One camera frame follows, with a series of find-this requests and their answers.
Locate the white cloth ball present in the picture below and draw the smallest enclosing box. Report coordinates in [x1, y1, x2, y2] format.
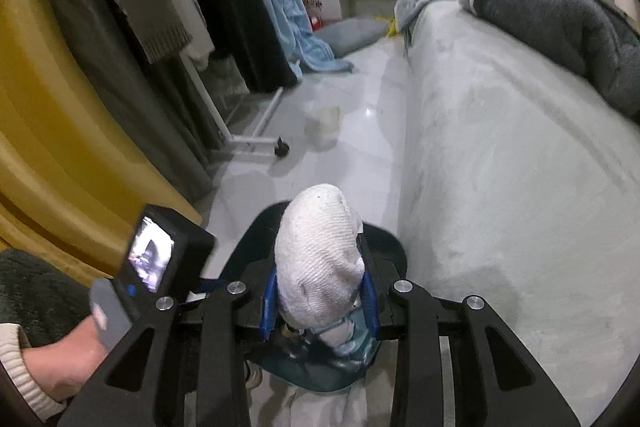
[273, 184, 367, 327]

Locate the person's left hand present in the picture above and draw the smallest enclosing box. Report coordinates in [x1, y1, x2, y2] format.
[22, 313, 120, 402]

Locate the black hanging garment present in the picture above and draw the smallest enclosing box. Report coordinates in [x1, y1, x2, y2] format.
[196, 0, 302, 94]

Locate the translucent plastic cup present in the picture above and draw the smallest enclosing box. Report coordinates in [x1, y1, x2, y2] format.
[305, 105, 342, 151]

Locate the yellow curtain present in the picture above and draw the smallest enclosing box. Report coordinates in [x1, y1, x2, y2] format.
[0, 0, 203, 269]

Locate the white clothes rack frame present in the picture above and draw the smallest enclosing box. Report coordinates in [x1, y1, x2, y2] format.
[181, 56, 292, 158]

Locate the grey floor cushion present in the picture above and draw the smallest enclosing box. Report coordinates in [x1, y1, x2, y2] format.
[311, 18, 389, 58]

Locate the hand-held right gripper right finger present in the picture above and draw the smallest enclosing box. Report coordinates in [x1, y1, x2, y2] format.
[356, 231, 568, 427]

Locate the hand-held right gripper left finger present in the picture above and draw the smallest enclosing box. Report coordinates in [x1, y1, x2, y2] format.
[57, 266, 279, 427]

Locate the person's left forearm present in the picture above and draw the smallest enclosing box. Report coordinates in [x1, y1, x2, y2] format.
[0, 248, 95, 423]

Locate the bed with grey sheet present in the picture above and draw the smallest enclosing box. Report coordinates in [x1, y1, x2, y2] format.
[396, 0, 640, 427]

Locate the dark grey fleece blanket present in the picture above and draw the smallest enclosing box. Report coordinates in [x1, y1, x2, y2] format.
[471, 0, 640, 126]

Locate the black trash bin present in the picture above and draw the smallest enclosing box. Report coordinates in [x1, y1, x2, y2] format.
[215, 201, 409, 395]

